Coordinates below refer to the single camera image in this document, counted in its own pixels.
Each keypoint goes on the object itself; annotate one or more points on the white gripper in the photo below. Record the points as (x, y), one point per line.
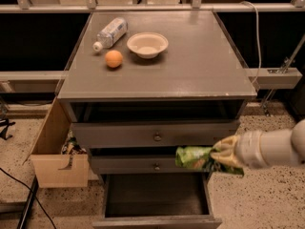
(247, 151)

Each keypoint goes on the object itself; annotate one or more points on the green rice chip bag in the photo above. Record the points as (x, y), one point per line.
(199, 158)

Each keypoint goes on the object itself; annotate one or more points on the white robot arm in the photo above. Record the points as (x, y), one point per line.
(282, 147)

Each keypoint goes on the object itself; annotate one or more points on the top grey drawer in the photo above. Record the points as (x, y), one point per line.
(151, 134)

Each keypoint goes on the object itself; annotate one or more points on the grey drawer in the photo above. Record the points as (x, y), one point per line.
(151, 134)
(110, 165)
(157, 201)

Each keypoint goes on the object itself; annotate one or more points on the bottom grey drawer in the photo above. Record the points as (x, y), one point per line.
(157, 201)

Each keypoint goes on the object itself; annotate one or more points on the grey drawer cabinet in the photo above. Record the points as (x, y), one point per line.
(198, 78)

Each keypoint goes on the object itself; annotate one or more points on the middle grey drawer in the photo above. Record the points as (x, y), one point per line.
(110, 165)

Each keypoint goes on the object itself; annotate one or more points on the white paper bowl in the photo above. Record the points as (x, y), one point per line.
(147, 45)

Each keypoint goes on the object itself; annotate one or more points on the orange fruit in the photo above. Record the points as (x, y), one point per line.
(113, 59)

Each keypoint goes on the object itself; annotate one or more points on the snack bags in box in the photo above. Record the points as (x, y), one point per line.
(71, 146)

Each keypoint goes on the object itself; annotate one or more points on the clear plastic water bottle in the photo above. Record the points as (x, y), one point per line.
(107, 37)

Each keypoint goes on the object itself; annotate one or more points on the cardboard box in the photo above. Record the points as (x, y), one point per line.
(52, 168)

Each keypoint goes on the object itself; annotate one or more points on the metal railing frame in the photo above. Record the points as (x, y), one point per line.
(152, 7)

